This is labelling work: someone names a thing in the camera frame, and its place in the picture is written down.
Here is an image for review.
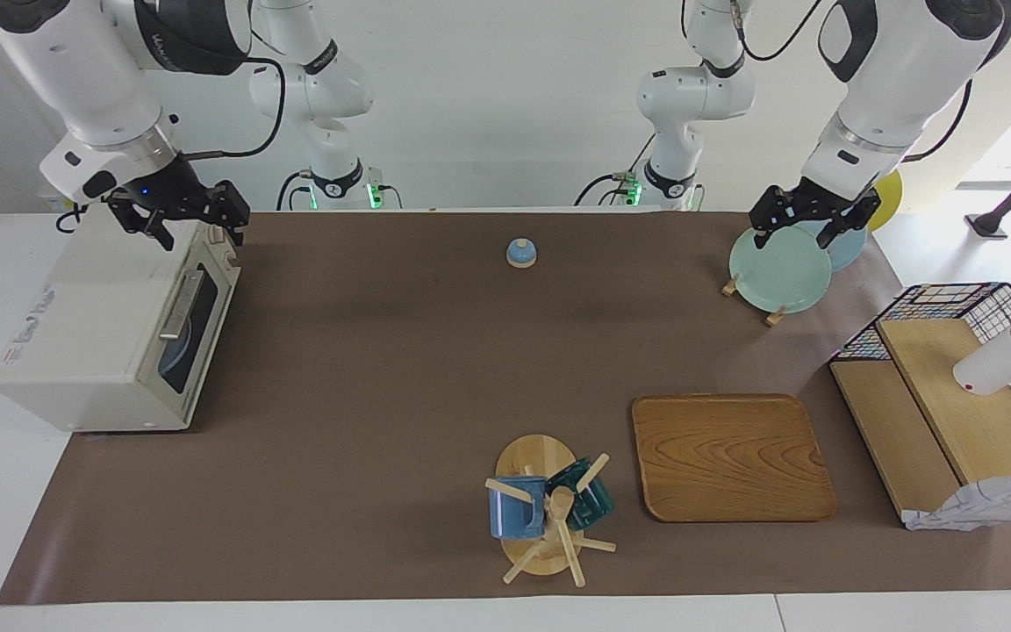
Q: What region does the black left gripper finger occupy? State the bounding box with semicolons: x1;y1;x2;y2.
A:
749;186;794;251
817;195;882;257

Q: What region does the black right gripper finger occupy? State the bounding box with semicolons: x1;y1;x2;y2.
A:
106;197;176;253
205;180;252;248

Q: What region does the white toaster oven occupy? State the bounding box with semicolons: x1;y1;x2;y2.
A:
0;211;241;433

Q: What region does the light blue serving plate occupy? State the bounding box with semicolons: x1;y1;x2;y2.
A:
159;312;199;391

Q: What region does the light blue racked plate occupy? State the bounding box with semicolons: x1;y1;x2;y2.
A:
791;219;868;273

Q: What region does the yellow disc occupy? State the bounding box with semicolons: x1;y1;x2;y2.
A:
874;169;904;232

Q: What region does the pale green plate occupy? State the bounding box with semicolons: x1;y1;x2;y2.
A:
728;226;833;315

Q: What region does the wooden plate rack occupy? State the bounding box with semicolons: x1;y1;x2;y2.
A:
721;274;787;327

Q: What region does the white cup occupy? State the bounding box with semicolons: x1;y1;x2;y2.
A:
952;298;1011;396

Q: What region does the wooden step shelf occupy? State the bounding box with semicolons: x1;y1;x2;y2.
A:
830;318;1011;519

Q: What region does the brown table mat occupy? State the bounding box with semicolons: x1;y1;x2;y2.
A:
0;211;1011;607

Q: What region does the wooden tray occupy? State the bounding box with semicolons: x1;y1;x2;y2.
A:
631;393;838;524

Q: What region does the white patterned cloth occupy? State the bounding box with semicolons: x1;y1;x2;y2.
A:
903;471;1011;532

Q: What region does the wooden mug tree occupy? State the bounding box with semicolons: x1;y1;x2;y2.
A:
484;434;618;587

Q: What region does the dark green mug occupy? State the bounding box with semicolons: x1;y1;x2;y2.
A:
546;457;615;531

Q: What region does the blue mug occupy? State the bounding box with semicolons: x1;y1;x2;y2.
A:
488;475;549;540

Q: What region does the black base cable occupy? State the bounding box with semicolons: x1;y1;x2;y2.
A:
576;133;657;207
276;171;313;212

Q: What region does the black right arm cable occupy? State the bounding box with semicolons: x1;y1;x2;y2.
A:
181;0;287;161

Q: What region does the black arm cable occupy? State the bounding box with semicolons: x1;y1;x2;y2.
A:
681;0;1011;164
181;0;287;161

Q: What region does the black wire basket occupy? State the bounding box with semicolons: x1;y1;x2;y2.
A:
828;282;1011;466

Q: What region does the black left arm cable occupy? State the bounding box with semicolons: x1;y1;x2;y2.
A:
681;0;1011;164

